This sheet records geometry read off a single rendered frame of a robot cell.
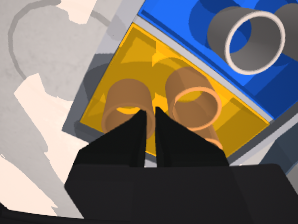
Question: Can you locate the yellow bin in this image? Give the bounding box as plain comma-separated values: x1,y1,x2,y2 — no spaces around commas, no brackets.
80,22,270,157

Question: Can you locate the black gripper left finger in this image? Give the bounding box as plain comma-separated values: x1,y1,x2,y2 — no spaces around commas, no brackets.
71,109,147,168

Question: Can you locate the bronze bushing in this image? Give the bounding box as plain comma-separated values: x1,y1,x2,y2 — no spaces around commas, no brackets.
193,124,222,149
165,66,222,131
101,79,155,139

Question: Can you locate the blue bin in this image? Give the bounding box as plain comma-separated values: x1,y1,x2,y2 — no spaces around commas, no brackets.
138,0,298,120

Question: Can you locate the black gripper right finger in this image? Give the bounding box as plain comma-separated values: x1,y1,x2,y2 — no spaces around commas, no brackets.
155,106,230,167

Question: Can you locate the grey metal bushing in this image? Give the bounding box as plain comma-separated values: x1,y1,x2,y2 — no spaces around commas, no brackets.
274,3,298,61
207,6,285,75

